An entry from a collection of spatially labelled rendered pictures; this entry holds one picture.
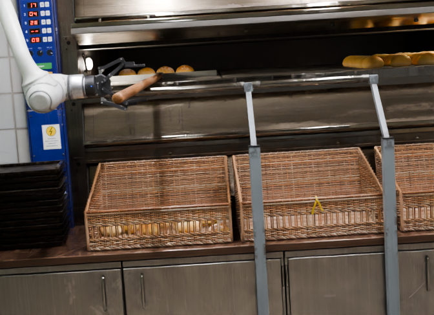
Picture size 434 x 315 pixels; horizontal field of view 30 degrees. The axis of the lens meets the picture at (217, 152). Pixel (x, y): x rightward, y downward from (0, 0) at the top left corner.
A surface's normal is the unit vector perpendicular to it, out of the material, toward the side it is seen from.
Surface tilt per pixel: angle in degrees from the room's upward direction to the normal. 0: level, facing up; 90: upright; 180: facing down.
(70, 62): 90
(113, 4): 70
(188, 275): 90
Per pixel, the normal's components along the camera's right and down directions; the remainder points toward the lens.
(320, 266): 0.01, 0.12
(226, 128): -0.01, -0.22
